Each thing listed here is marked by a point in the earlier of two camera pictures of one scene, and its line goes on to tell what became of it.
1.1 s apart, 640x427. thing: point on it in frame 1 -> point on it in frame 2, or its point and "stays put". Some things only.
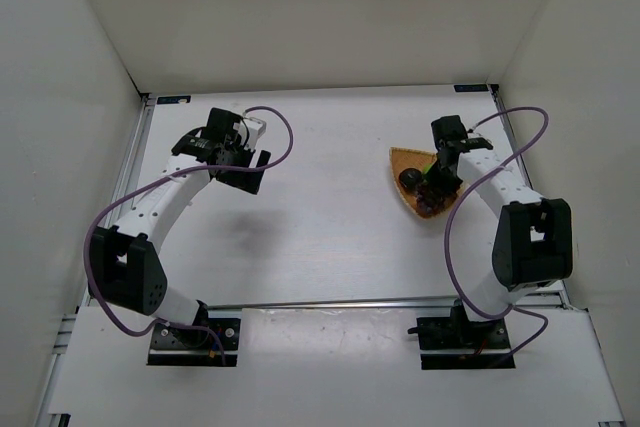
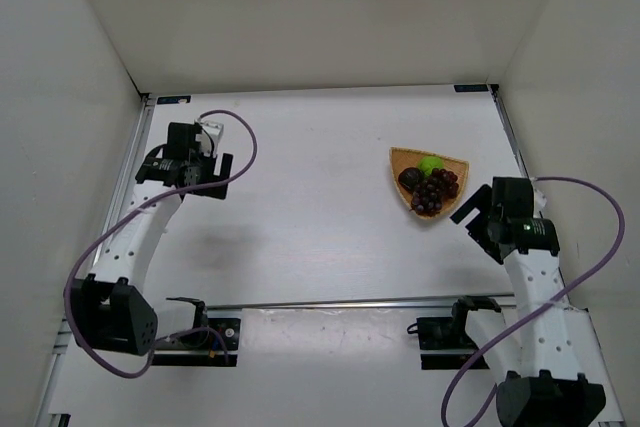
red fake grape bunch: x=431 y=202 stays put
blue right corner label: x=471 y=88 stays put
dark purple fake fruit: x=409 y=178 stays put
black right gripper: x=442 y=180 -> x=477 y=217
